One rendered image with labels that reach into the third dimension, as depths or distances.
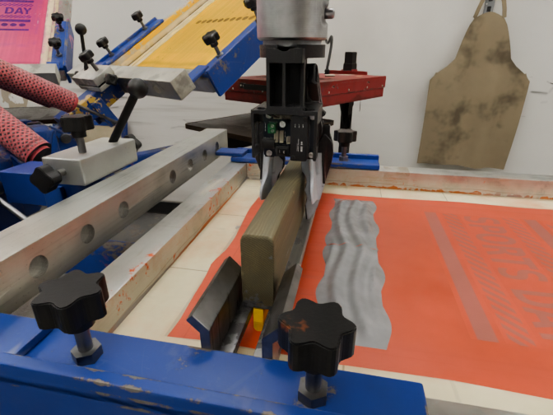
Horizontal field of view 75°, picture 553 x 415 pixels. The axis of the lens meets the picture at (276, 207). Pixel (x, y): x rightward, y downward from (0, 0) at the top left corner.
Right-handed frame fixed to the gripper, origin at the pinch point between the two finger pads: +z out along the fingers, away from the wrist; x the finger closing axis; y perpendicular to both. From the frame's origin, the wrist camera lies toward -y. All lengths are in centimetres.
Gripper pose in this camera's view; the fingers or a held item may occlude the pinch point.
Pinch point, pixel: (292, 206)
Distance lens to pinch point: 49.2
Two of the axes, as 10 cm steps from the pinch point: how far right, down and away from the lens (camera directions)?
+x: 9.8, 0.8, -1.8
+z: 0.0, 9.1, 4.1
